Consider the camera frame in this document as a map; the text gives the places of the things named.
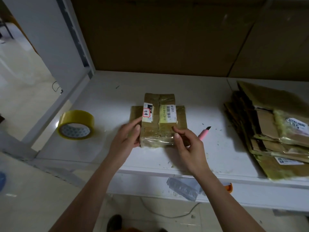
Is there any yellow tape roll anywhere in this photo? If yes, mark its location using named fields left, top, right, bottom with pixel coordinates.
left=56, top=110, right=96, bottom=140

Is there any person's right hand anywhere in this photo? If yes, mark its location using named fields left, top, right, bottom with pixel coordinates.
left=172, top=126, right=211, bottom=176

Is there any barcode label cardboard box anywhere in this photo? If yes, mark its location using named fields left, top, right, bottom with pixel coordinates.
left=130, top=92, right=188, bottom=148

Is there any person's left forearm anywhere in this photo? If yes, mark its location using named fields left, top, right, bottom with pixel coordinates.
left=48, top=154, right=124, bottom=232

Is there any person's left leg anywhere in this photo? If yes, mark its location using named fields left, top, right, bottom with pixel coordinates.
left=106, top=214, right=145, bottom=232

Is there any blue round object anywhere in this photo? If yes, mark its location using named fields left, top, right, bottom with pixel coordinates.
left=0, top=171, right=7, bottom=192

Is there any person's right forearm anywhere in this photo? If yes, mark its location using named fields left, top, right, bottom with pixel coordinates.
left=194, top=167, right=266, bottom=232

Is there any person's left hand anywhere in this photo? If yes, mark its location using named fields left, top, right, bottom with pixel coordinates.
left=107, top=116, right=143, bottom=166

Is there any pink utility knife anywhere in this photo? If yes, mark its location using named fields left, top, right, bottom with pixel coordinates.
left=197, top=125, right=212, bottom=140

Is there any white metal shelf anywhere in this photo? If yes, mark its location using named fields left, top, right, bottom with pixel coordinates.
left=0, top=0, right=309, bottom=213

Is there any stack of cardboard boxes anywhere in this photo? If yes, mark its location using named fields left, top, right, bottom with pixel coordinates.
left=223, top=80, right=309, bottom=181

